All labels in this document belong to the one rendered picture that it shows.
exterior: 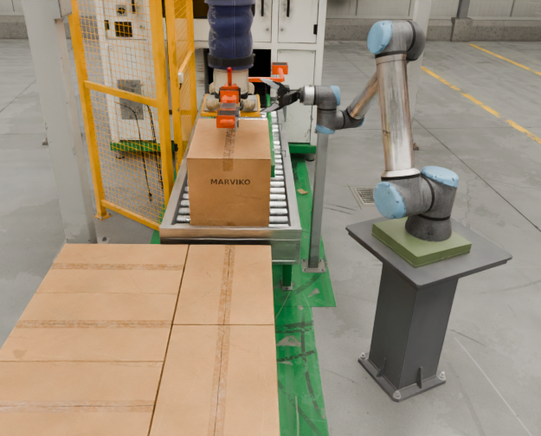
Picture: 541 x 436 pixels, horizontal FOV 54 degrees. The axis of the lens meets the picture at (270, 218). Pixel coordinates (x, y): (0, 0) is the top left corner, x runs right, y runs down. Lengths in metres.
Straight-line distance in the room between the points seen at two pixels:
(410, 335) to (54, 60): 2.32
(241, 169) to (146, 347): 0.97
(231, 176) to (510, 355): 1.70
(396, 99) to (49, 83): 1.98
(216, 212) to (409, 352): 1.12
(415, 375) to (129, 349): 1.34
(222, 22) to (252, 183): 0.76
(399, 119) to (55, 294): 1.55
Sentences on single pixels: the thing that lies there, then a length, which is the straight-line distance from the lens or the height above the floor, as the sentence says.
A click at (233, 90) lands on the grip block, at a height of 1.25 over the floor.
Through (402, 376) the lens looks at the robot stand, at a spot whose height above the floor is 0.11.
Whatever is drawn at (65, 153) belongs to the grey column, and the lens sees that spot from 3.38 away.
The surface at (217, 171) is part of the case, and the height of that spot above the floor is 0.88.
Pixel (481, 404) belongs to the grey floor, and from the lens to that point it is 2.76.
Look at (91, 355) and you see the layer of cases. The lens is 2.05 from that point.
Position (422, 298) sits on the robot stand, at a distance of 2.35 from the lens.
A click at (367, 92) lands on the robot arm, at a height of 1.28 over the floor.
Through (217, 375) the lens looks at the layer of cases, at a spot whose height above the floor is 0.54.
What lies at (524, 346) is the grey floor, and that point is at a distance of 3.16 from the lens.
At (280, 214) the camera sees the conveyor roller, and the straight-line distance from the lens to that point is 2.90.
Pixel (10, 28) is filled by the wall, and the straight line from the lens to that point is 11.63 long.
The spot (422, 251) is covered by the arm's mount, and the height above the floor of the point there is 0.80.
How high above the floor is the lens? 1.89
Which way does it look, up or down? 28 degrees down
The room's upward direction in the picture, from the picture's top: 2 degrees clockwise
